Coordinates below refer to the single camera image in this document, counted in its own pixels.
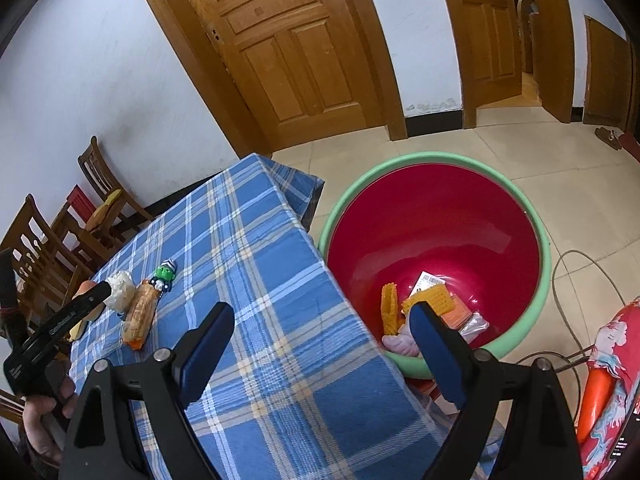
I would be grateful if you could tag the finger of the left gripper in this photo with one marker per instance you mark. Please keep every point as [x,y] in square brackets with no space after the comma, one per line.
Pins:
[25,367]

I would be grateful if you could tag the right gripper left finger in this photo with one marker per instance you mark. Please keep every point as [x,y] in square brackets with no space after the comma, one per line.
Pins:
[102,441]

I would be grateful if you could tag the white tissue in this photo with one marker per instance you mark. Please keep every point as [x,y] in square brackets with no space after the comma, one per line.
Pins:
[122,293]

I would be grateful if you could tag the green toy figure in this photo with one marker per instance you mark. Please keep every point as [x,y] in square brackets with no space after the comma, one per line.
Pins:
[164,276]

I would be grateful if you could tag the orange card trash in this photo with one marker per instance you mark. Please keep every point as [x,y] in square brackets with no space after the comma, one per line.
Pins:
[458,315]

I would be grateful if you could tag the person's left hand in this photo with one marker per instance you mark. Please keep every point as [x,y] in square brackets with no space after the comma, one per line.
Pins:
[35,408]

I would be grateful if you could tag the orange plastic object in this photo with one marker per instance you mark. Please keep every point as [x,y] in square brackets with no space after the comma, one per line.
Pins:
[599,387]

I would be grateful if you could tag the near wooden chair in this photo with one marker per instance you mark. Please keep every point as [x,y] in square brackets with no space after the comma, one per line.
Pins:
[47,271]

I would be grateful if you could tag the wooden chair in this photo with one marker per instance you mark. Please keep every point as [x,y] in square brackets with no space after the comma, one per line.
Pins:
[47,271]
[127,214]

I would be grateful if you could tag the red floral fabric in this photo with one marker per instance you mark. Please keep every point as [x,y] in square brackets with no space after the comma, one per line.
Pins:
[616,349]

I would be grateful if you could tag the clear plastic wrapper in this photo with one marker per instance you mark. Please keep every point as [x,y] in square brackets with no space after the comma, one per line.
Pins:
[475,326]

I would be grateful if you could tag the pink plastic bag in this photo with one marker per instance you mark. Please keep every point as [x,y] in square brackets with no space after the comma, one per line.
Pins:
[402,343]

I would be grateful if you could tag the yellow waffle wrapper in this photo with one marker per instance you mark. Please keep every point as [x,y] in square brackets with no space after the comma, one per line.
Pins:
[437,297]

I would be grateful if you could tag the yellow seat cushion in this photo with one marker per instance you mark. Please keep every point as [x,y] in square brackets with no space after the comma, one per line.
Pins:
[97,219]

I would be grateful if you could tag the red chair back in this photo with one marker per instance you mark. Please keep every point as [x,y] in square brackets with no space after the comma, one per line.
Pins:
[80,203]

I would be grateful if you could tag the white barcode box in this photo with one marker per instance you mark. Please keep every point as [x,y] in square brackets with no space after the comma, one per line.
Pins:
[426,281]

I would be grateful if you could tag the yellow waffle stick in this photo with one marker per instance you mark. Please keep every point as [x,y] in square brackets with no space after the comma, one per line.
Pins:
[390,310]

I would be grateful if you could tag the blue plaid tablecloth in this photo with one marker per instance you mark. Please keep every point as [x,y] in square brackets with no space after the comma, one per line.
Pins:
[302,390]

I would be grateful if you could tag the far wooden chair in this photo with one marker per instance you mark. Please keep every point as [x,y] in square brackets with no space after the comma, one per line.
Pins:
[127,214]

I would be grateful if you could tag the brown shoes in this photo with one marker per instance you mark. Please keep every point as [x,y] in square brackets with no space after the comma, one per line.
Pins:
[608,137]

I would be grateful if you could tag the small wooden cabinet door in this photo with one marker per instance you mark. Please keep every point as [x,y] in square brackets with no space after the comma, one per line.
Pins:
[608,77]

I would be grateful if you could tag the closed wooden door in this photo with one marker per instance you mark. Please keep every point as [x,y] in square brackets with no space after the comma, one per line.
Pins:
[278,73]

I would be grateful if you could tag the open wooden door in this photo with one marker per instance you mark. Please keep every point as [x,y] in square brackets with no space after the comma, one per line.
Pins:
[489,51]

